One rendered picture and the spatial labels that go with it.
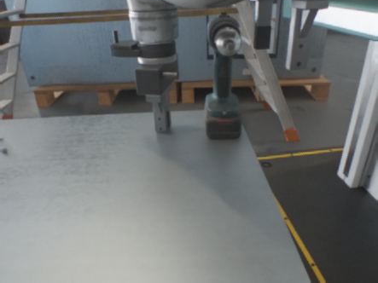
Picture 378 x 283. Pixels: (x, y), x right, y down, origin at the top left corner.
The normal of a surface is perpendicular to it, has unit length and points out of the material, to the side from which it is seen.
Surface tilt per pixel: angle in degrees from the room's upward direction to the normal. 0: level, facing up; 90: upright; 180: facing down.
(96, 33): 90
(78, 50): 90
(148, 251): 0
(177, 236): 0
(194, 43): 90
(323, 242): 0
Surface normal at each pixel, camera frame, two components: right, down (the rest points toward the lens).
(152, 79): -0.22, 0.46
